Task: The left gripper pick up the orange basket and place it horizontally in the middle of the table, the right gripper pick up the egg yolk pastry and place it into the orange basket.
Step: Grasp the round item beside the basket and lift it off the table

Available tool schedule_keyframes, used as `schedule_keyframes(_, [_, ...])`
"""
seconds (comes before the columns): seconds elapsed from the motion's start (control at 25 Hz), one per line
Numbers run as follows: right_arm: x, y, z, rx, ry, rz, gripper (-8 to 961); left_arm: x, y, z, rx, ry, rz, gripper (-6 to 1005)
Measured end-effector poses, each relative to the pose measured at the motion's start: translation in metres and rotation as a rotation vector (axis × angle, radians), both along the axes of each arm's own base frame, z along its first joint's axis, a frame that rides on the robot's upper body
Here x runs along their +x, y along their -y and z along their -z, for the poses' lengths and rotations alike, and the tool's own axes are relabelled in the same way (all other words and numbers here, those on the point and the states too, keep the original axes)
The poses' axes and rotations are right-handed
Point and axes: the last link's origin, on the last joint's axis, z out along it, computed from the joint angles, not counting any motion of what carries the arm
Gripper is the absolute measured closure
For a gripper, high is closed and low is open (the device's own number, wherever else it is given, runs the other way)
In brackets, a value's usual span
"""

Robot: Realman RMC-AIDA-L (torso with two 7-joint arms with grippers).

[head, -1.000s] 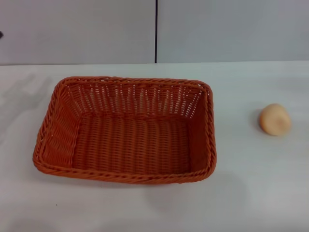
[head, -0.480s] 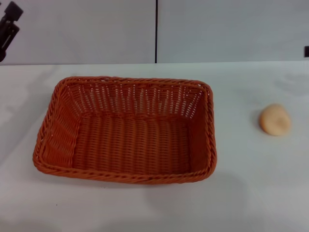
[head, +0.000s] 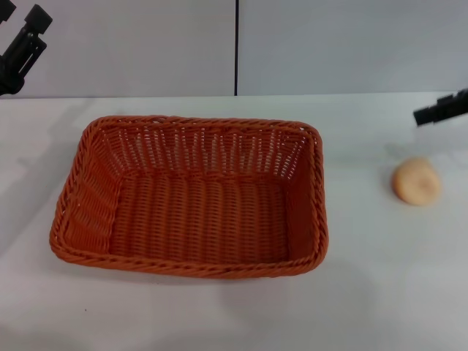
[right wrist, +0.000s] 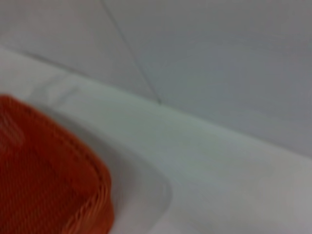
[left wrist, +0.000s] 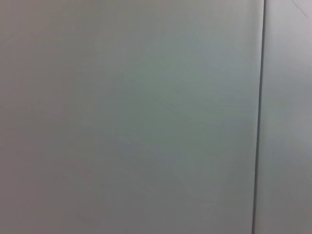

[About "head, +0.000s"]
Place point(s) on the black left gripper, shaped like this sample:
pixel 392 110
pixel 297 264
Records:
pixel 9 78

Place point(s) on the black vertical wall seam strip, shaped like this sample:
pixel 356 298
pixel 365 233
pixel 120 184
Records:
pixel 236 47

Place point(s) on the round pale bread bun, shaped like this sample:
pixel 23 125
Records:
pixel 417 181

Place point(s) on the orange woven rectangular basket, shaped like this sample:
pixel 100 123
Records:
pixel 190 219

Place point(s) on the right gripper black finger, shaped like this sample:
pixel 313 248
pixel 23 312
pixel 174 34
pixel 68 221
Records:
pixel 446 108

